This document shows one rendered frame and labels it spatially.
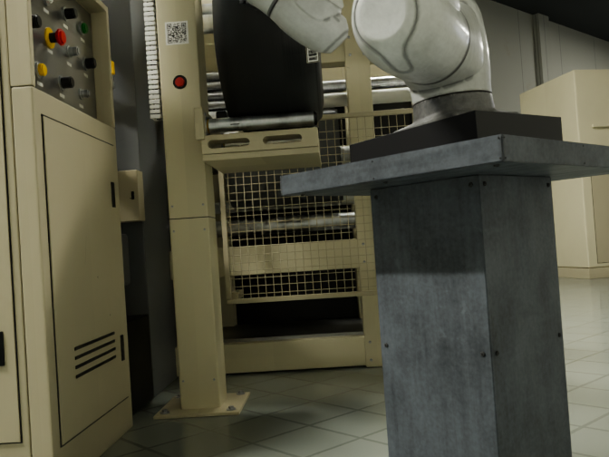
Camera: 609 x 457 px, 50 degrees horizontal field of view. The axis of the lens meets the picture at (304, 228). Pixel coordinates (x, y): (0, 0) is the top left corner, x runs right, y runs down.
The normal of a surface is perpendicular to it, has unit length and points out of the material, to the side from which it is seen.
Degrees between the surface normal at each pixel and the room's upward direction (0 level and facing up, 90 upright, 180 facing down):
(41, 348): 90
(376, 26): 97
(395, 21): 95
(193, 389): 90
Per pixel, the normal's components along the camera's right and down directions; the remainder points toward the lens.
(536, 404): 0.66, -0.06
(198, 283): -0.04, -0.02
